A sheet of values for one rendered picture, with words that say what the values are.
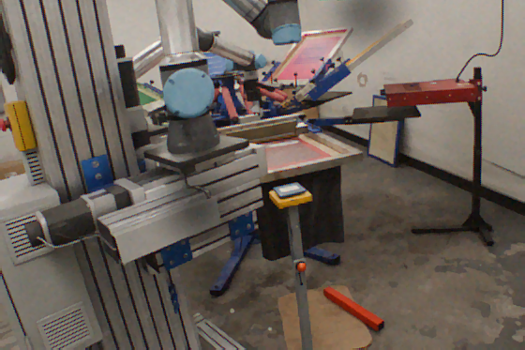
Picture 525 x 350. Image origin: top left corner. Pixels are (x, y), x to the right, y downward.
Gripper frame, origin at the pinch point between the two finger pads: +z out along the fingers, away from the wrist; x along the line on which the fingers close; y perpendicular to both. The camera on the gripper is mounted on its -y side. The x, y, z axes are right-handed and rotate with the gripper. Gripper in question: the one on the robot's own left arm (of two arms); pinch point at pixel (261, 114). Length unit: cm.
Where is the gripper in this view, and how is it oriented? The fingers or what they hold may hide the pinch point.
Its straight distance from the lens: 226.3
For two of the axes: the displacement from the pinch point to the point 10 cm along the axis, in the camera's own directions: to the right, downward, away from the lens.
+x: 2.8, 2.3, -9.3
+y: -9.5, 2.0, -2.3
